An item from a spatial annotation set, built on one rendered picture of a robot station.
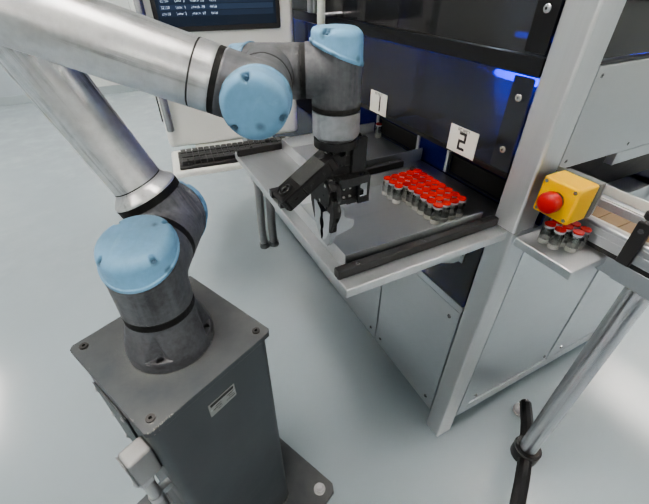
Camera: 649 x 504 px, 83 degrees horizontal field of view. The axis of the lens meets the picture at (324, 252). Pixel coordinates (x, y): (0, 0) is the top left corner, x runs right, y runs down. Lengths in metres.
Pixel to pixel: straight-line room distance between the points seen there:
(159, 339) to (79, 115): 0.35
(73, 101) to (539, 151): 0.77
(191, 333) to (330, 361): 1.04
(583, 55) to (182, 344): 0.79
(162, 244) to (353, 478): 1.07
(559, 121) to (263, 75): 0.54
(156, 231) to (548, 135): 0.68
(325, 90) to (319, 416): 1.21
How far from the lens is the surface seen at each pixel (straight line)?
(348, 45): 0.56
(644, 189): 1.30
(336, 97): 0.57
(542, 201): 0.78
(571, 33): 0.78
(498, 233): 0.88
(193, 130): 1.51
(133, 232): 0.62
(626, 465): 1.77
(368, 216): 0.85
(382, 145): 1.25
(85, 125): 0.67
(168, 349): 0.67
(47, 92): 0.67
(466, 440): 1.56
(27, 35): 0.51
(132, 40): 0.47
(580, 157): 0.92
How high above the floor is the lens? 1.33
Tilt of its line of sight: 37 degrees down
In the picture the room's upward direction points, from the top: straight up
